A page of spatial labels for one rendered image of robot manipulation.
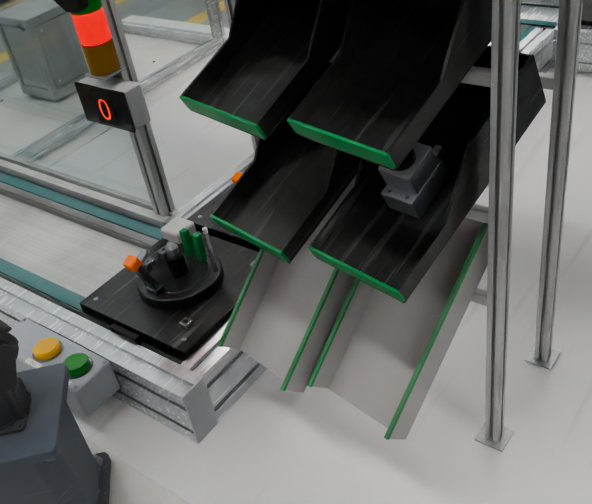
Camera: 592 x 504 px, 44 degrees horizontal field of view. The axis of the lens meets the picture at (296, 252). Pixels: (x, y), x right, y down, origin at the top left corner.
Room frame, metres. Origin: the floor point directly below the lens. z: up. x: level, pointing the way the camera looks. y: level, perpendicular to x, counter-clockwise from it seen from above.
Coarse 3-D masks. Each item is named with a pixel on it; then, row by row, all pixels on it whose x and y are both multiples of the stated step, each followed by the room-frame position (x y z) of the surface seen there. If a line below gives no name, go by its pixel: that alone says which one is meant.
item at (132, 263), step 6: (144, 252) 0.92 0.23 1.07; (126, 258) 0.91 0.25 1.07; (132, 258) 0.90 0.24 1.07; (138, 258) 0.90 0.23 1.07; (144, 258) 0.91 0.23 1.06; (126, 264) 0.89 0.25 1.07; (132, 264) 0.89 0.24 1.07; (138, 264) 0.90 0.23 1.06; (132, 270) 0.89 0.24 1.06; (138, 270) 0.90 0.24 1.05; (144, 270) 0.91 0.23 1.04; (144, 276) 0.90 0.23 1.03; (150, 276) 0.91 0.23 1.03; (150, 282) 0.91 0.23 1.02; (156, 282) 0.92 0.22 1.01
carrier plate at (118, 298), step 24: (168, 240) 1.08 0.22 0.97; (192, 240) 1.07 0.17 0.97; (216, 240) 1.06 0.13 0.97; (240, 264) 0.98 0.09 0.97; (120, 288) 0.97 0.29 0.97; (240, 288) 0.91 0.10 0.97; (96, 312) 0.92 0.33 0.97; (120, 312) 0.91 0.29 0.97; (144, 312) 0.90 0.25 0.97; (168, 312) 0.89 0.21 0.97; (192, 312) 0.88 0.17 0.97; (216, 312) 0.87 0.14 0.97; (144, 336) 0.85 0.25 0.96; (168, 336) 0.83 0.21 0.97; (192, 336) 0.82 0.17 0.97
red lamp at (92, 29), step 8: (72, 16) 1.16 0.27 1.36; (80, 16) 1.15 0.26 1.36; (88, 16) 1.15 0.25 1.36; (96, 16) 1.15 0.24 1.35; (104, 16) 1.17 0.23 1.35; (80, 24) 1.15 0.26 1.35; (88, 24) 1.15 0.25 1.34; (96, 24) 1.15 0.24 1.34; (104, 24) 1.16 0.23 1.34; (80, 32) 1.15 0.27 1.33; (88, 32) 1.15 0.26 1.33; (96, 32) 1.15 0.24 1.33; (104, 32) 1.16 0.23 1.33; (80, 40) 1.16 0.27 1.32; (88, 40) 1.15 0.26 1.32; (96, 40) 1.15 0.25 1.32; (104, 40) 1.16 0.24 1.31
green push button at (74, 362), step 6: (72, 354) 0.83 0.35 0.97; (78, 354) 0.82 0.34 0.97; (84, 354) 0.82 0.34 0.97; (66, 360) 0.82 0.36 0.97; (72, 360) 0.81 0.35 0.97; (78, 360) 0.81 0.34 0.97; (84, 360) 0.81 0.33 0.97; (72, 366) 0.80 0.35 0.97; (78, 366) 0.80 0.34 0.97; (84, 366) 0.80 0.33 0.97; (72, 372) 0.79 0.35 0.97; (78, 372) 0.79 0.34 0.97
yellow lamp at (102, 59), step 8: (112, 40) 1.17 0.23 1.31; (88, 48) 1.15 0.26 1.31; (96, 48) 1.15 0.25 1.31; (104, 48) 1.15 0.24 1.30; (112, 48) 1.16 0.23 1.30; (88, 56) 1.15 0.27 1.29; (96, 56) 1.15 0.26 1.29; (104, 56) 1.15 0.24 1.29; (112, 56) 1.16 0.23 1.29; (88, 64) 1.16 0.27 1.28; (96, 64) 1.15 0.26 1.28; (104, 64) 1.15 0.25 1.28; (112, 64) 1.16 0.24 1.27; (96, 72) 1.15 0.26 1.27; (104, 72) 1.15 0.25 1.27; (112, 72) 1.15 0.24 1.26
